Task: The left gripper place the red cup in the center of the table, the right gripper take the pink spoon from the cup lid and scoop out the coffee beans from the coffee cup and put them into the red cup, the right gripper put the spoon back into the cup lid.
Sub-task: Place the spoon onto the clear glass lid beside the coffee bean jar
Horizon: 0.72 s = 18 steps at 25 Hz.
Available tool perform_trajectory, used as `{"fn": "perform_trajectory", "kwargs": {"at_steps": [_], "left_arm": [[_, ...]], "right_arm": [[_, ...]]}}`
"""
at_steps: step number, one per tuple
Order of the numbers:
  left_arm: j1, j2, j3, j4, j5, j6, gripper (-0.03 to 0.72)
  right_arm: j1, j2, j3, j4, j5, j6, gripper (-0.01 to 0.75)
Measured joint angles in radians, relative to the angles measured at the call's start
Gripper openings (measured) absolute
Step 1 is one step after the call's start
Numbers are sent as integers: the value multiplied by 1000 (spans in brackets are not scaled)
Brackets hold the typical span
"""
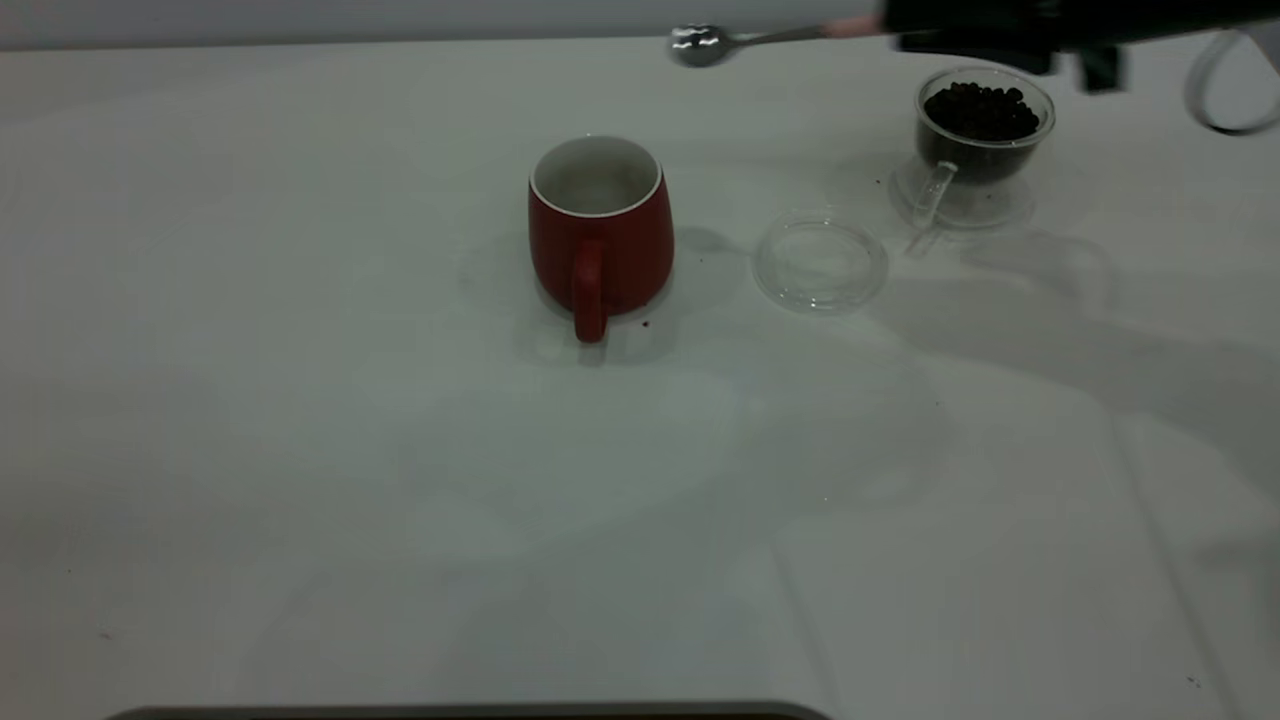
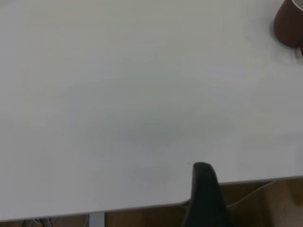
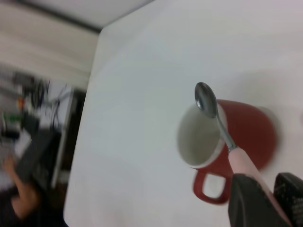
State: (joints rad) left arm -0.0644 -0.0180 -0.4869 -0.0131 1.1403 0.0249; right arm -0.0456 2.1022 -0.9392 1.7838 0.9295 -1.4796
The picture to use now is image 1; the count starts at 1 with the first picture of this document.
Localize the metal spoon with pink handle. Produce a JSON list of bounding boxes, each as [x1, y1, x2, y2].
[[668, 15, 887, 69]]

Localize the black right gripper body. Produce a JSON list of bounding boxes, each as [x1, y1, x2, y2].
[[1056, 0, 1280, 94]]

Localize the grey looped cable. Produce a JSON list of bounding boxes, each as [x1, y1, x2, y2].
[[1184, 28, 1280, 137]]

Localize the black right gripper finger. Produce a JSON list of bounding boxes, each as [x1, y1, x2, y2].
[[895, 30, 1059, 76], [878, 0, 1061, 33]]

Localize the clear glass cup with handle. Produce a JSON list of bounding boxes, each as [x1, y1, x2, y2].
[[888, 64, 1057, 256]]

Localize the clear glass saucer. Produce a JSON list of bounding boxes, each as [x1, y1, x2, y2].
[[752, 210, 891, 314]]

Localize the dark coffee beans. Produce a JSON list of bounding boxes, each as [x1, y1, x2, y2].
[[920, 82, 1043, 185]]

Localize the red ceramic mug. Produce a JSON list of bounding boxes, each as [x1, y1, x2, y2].
[[527, 134, 676, 345]]

